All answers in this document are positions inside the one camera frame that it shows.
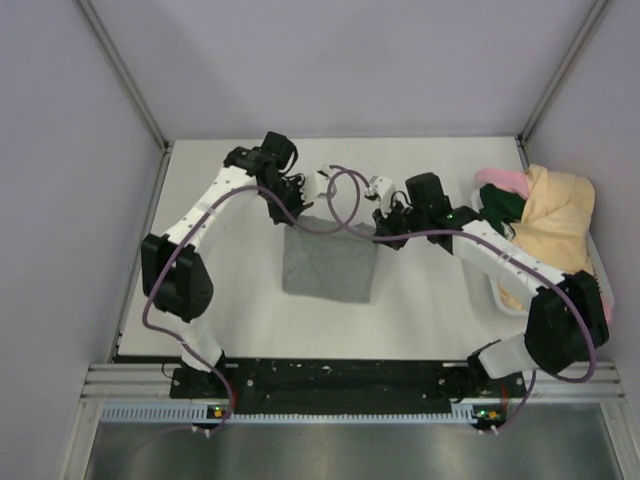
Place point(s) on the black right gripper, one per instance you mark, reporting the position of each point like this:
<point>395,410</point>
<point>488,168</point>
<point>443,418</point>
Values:
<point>385,224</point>

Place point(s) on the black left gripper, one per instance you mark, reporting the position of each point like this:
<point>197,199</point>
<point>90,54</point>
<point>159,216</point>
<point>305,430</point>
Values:
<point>297,204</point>

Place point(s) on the grey t shirt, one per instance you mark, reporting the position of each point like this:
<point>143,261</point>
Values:
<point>338,267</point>

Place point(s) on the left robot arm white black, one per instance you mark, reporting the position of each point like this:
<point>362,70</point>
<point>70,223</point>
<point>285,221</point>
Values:
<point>175,280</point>

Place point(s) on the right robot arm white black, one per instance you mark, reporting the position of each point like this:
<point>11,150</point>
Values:
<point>566,319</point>

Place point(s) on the dark green t shirt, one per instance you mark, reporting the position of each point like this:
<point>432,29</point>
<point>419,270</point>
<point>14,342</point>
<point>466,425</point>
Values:
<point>500,208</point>

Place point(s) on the white laundry basket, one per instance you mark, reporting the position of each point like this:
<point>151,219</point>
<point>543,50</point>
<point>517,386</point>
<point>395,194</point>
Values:
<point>599,274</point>

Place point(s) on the pink t shirt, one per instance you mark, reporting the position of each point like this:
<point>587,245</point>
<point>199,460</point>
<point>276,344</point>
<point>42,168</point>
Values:
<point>511,181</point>

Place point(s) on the yellow t shirt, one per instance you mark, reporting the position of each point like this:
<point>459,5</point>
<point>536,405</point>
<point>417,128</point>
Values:
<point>556,219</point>

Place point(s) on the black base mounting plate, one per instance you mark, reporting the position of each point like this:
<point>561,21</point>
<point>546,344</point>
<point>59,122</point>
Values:
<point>342,386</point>

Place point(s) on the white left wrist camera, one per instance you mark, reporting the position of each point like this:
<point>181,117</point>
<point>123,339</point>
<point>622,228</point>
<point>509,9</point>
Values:
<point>316,184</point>

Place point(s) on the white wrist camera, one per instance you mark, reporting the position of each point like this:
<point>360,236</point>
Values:
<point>316,184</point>
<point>380,190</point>

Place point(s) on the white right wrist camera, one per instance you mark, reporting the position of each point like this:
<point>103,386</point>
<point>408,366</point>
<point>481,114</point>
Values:
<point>380,190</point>

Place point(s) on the left aluminium corner post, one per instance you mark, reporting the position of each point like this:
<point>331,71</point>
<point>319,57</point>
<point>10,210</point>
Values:
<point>122,73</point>

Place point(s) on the aluminium corner post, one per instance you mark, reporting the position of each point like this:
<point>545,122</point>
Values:
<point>122,73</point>
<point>594,17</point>

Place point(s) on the grey slotted cable duct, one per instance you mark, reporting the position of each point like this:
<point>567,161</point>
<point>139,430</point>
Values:
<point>202,414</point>

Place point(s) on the right aluminium corner post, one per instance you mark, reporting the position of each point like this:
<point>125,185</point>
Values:
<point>594,17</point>

